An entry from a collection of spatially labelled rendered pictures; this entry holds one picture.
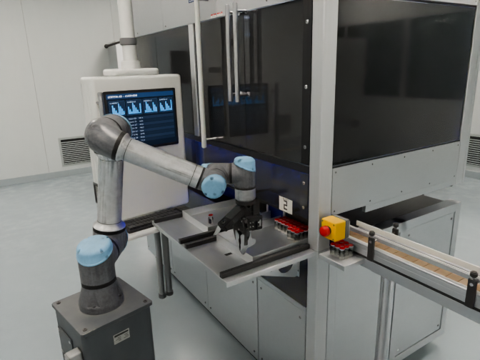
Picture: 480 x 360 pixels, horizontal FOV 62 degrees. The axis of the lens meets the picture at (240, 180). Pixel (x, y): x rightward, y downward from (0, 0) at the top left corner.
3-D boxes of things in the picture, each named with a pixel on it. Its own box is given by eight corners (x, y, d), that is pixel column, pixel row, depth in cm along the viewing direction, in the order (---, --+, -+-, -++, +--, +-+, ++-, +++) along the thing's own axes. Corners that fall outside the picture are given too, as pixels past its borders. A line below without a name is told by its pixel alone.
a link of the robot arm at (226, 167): (198, 168, 133) (231, 167, 133) (201, 160, 144) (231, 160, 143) (199, 190, 135) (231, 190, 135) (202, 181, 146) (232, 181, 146)
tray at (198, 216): (241, 203, 210) (241, 196, 210) (271, 217, 189) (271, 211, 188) (182, 217, 193) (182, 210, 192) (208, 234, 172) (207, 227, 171)
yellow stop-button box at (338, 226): (334, 231, 152) (335, 213, 150) (348, 237, 146) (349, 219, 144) (319, 236, 148) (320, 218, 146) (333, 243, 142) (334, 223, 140)
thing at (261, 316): (244, 231, 396) (242, 144, 372) (442, 346, 228) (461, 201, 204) (148, 258, 344) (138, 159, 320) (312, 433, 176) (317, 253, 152)
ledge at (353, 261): (343, 248, 160) (344, 244, 159) (370, 261, 149) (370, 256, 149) (318, 258, 152) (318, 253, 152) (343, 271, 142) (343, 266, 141)
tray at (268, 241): (280, 222, 183) (280, 215, 182) (320, 241, 162) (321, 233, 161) (216, 241, 165) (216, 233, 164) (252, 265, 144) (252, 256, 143)
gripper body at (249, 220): (262, 230, 146) (262, 199, 143) (243, 236, 142) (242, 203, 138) (251, 224, 152) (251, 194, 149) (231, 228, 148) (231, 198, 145)
